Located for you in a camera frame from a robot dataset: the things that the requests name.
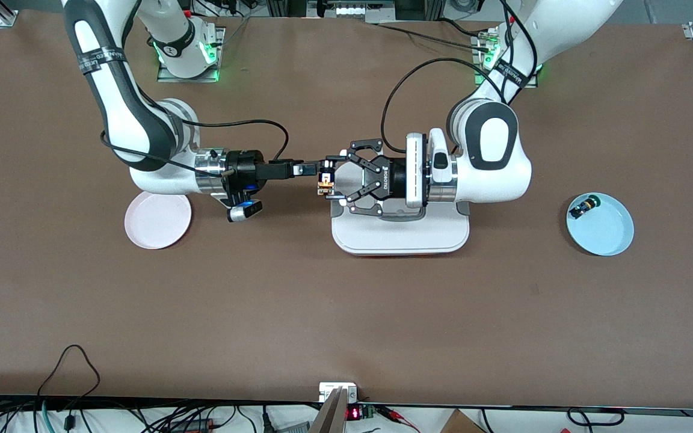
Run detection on white lidded plastic container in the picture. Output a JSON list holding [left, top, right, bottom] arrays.
[[330, 192, 471, 257]]

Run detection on pale pink round plate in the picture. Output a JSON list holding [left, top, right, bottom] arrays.
[[124, 191, 193, 250]]

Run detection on white labelled device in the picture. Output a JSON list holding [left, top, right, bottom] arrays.
[[334, 2, 395, 19]]

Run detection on small white box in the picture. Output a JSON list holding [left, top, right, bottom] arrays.
[[318, 382, 359, 404]]

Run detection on red black clip leads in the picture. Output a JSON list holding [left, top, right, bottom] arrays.
[[377, 405, 422, 433]]

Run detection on light blue round plate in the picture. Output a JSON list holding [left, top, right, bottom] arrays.
[[566, 192, 635, 257]]

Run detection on brown cardboard piece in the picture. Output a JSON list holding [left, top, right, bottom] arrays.
[[440, 409, 487, 433]]

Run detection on orange black device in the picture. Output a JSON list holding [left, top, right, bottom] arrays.
[[169, 417, 215, 433]]

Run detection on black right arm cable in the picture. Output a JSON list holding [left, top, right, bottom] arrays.
[[100, 119, 291, 176]]

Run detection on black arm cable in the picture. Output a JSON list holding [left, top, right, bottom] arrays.
[[380, 0, 528, 154], [100, 119, 291, 176]]

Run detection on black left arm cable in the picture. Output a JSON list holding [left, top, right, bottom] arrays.
[[380, 0, 528, 154]]

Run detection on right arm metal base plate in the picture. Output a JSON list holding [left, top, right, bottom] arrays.
[[156, 27, 227, 83]]

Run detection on black cable on table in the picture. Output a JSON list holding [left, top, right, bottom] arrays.
[[375, 18, 497, 56]]

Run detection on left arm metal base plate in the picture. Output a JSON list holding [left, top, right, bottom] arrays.
[[472, 30, 543, 89]]

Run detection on dark metal frame rack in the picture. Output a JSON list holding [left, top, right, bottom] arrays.
[[265, 0, 446, 23]]

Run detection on green push-button switch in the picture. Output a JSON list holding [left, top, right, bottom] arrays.
[[569, 194, 601, 220]]

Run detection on grey metal post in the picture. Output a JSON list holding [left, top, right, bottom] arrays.
[[307, 387, 350, 433]]

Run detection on black looped thin cable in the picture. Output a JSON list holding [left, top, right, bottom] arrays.
[[37, 344, 102, 433]]

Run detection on black coiled cable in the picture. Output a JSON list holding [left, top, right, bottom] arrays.
[[566, 407, 627, 433]]

